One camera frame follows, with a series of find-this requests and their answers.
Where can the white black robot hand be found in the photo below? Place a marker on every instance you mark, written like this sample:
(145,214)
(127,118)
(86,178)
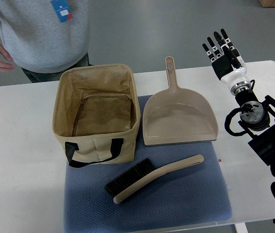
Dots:
(227,63)

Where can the pink hand broom black bristles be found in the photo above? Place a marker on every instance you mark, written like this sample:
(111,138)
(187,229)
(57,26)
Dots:
(143,173)

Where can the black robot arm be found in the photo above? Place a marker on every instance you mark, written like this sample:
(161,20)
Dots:
(255,118)

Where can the person in grey sweater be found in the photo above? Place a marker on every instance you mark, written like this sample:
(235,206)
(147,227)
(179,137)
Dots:
(42,46)

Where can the pink plastic dustpan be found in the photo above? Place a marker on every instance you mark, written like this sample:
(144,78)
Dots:
(178,115)

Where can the blue name badge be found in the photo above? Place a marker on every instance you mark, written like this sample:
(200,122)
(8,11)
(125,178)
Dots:
(62,10)

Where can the blue textured cushion mat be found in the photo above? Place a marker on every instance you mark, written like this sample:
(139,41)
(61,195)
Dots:
(193,195)

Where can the yellow fabric bag black handle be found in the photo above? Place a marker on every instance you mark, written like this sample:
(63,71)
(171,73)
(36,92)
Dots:
(96,115)

